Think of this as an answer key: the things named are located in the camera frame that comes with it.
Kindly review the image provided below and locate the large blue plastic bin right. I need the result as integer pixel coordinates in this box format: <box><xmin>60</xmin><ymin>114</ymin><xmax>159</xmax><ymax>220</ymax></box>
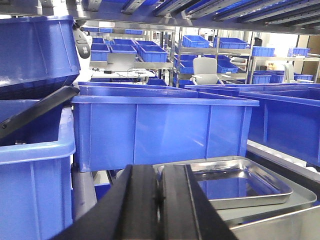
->
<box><xmin>239</xmin><ymin>87</ymin><xmax>320</xmax><ymax>166</ymax></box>

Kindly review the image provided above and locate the black bar in bin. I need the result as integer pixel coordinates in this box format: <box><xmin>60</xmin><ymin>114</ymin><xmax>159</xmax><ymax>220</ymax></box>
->
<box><xmin>0</xmin><ymin>86</ymin><xmax>80</xmax><ymax>139</ymax></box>

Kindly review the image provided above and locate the grey office chair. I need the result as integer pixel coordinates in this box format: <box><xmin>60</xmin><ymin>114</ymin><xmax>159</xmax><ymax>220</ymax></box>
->
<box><xmin>190</xmin><ymin>57</ymin><xmax>223</xmax><ymax>85</ymax></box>

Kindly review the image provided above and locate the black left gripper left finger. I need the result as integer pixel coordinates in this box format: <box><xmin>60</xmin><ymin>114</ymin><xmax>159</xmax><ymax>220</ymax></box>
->
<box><xmin>54</xmin><ymin>165</ymin><xmax>158</xmax><ymax>240</ymax></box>

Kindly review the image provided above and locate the tilted blue bin upper left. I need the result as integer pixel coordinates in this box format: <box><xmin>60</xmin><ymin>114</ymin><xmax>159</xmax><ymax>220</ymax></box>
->
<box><xmin>0</xmin><ymin>15</ymin><xmax>81</xmax><ymax>100</ymax></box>

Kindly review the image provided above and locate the blue bin left foreground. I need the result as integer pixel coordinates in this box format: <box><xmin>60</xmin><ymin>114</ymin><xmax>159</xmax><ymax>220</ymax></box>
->
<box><xmin>0</xmin><ymin>105</ymin><xmax>76</xmax><ymax>240</ymax></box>

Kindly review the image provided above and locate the blue plastic bin left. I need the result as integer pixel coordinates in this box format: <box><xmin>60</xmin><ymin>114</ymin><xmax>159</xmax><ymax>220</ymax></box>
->
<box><xmin>72</xmin><ymin>93</ymin><xmax>259</xmax><ymax>172</ymax></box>

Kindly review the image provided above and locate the silver metal tray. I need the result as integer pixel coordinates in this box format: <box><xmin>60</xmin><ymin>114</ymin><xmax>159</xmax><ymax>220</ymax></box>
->
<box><xmin>190</xmin><ymin>158</ymin><xmax>293</xmax><ymax>210</ymax></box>

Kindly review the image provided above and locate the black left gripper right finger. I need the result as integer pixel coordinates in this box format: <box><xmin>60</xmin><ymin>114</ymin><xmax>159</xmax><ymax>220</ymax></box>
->
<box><xmin>159</xmin><ymin>164</ymin><xmax>237</xmax><ymax>240</ymax></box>

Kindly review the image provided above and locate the larger silver tray underneath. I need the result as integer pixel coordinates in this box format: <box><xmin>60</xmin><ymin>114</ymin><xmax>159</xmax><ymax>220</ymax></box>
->
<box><xmin>154</xmin><ymin>155</ymin><xmax>318</xmax><ymax>230</ymax></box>

